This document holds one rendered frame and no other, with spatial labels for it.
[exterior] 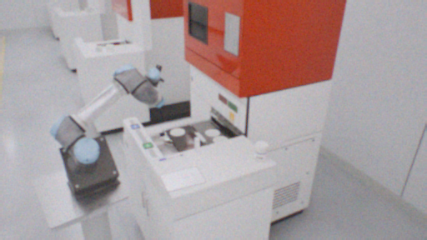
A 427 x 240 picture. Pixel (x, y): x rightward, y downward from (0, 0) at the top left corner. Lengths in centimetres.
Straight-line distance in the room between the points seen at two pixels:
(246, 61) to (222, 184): 69
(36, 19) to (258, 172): 852
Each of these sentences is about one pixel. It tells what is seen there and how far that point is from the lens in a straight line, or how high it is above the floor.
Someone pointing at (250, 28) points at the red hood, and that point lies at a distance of 187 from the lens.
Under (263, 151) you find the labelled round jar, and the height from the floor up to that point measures 103.
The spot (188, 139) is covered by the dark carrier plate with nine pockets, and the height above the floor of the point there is 90.
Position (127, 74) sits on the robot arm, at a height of 143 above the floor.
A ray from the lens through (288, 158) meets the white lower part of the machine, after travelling 249.
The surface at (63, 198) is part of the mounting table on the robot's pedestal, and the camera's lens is 199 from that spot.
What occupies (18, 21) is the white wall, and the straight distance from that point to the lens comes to 978.
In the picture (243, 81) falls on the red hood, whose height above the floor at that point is 133.
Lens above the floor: 203
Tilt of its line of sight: 28 degrees down
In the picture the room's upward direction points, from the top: 1 degrees clockwise
